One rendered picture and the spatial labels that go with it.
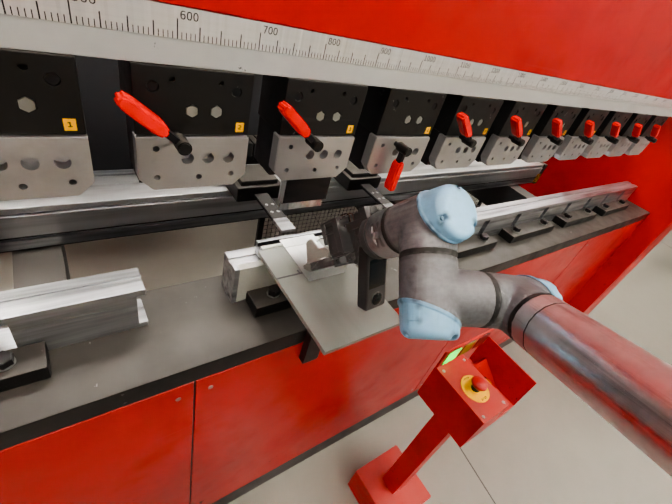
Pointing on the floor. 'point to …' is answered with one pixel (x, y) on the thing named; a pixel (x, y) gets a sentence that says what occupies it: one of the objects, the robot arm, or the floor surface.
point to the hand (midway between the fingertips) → (321, 266)
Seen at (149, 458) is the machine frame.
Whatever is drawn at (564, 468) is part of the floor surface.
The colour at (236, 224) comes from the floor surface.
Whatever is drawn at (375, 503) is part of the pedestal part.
